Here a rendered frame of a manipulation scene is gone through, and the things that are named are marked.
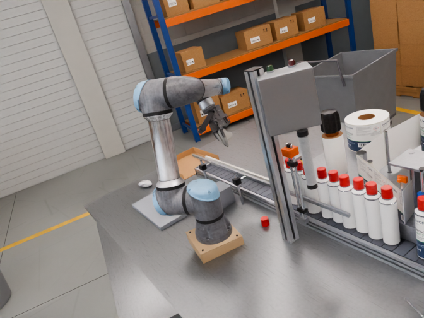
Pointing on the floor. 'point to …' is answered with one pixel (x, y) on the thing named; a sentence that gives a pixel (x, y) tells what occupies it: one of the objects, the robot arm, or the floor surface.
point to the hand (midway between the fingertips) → (225, 145)
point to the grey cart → (357, 81)
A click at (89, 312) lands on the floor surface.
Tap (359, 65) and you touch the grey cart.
